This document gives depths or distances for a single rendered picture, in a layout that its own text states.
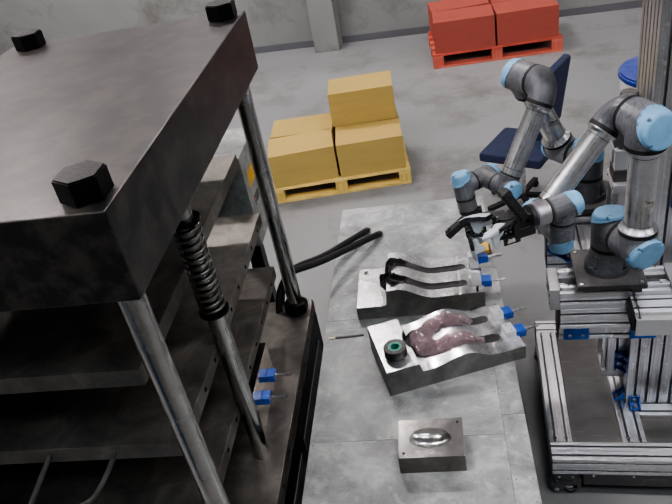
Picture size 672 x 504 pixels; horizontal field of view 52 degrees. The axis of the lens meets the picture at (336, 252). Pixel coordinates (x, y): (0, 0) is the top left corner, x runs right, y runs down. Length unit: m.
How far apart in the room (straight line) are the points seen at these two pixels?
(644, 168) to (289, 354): 1.42
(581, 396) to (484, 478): 1.14
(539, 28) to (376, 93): 2.66
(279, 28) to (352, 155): 4.08
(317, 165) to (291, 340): 2.66
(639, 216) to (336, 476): 1.22
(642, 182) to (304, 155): 3.37
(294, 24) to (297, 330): 6.55
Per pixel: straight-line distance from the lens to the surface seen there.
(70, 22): 10.05
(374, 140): 5.15
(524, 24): 7.54
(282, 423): 2.45
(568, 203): 2.09
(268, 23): 9.05
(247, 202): 2.73
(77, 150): 1.58
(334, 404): 2.44
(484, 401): 2.38
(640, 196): 2.23
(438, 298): 2.68
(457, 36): 7.47
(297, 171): 5.25
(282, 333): 2.80
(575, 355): 3.42
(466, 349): 2.42
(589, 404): 3.20
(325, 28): 8.60
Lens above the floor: 2.53
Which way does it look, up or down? 33 degrees down
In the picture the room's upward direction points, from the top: 11 degrees counter-clockwise
